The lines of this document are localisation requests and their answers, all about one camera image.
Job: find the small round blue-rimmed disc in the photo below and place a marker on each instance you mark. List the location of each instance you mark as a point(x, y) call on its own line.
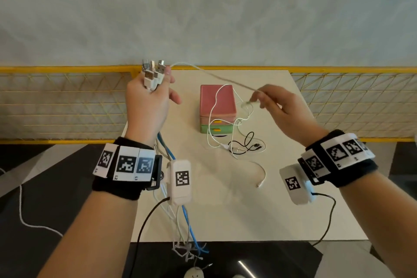
point(219, 135)

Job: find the person's right hand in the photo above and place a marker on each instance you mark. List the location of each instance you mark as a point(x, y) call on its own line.
point(293, 115)

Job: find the white shoe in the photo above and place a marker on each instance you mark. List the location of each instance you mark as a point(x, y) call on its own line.
point(193, 273)

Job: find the person's left hand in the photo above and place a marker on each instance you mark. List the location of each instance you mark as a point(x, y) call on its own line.
point(146, 111)

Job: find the pink and green drawer box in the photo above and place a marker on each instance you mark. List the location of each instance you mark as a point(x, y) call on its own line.
point(224, 105)

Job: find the yellow mesh fence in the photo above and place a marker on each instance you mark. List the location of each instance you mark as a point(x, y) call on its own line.
point(65, 69)

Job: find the white table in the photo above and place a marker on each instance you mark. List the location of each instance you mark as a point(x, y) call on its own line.
point(244, 216)

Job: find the person's right forearm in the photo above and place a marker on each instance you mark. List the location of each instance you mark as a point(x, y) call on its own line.
point(381, 222)

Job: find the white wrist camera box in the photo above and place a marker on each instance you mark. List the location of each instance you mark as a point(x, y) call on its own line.
point(296, 194)
point(179, 193)

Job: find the person's left forearm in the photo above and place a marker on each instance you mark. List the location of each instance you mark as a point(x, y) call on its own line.
point(91, 235)

